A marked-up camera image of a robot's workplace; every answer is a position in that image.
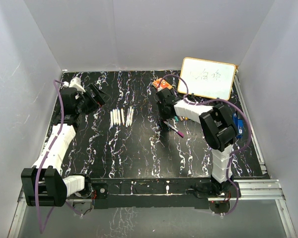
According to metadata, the green capped white marker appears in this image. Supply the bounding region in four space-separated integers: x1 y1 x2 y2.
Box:
128 107 133 126

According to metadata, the aluminium frame rail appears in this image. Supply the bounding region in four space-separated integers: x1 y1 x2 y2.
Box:
9 179 297 238

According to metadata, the light blue capped marker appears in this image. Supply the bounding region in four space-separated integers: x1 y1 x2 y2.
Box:
113 109 117 125

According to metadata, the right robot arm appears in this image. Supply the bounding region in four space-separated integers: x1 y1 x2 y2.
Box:
156 88 237 197

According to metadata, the blue capped white marker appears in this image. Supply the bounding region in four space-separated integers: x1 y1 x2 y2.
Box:
110 111 114 127

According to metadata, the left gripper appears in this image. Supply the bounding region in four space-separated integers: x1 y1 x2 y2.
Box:
76 84 110 115

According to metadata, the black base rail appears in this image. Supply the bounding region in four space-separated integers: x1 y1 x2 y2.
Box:
72 177 236 210

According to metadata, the teal capped white marker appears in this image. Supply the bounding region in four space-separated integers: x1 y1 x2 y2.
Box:
117 109 121 125

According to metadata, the dark blue capped marker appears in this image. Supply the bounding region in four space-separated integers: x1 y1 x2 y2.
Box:
126 107 132 127

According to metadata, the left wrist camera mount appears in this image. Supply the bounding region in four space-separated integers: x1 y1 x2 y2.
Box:
63 76 85 93

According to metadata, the purple capped white marker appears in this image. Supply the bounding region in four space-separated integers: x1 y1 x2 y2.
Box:
163 120 184 138

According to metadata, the small whiteboard yellow frame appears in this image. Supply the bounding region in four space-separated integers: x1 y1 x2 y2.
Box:
177 57 236 101

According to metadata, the orange capped white marker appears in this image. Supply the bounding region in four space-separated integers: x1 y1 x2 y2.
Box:
121 108 125 125

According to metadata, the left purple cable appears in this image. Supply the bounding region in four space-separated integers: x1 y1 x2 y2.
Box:
34 79 84 235

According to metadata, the dark green capped marker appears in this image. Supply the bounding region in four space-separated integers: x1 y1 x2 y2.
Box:
115 109 120 125

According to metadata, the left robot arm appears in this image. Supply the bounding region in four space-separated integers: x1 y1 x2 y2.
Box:
21 81 106 207

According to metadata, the orange card packet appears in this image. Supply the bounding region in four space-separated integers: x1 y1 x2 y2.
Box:
152 78 173 91

